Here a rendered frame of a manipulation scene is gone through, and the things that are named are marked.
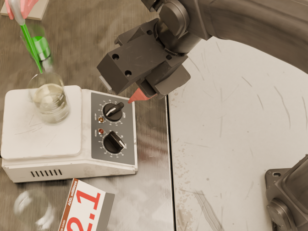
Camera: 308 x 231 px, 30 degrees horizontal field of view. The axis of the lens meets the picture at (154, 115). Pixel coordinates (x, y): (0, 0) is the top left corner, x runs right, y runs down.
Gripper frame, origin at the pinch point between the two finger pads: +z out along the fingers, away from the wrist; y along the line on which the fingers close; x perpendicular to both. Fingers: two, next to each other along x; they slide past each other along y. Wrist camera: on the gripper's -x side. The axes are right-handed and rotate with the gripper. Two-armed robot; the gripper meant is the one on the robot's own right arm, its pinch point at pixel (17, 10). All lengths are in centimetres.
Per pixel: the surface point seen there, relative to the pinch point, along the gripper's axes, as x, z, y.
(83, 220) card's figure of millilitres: 30.3, 15.1, 3.2
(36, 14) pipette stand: 31.4, -26.0, -6.1
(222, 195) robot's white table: 32.3, 11.7, 24.5
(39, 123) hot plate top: 23.6, 1.7, -2.5
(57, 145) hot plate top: 23.6, 5.8, 0.3
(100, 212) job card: 31.9, 13.4, 5.6
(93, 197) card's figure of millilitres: 30.7, 11.4, 4.7
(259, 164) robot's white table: 32.2, 7.0, 30.8
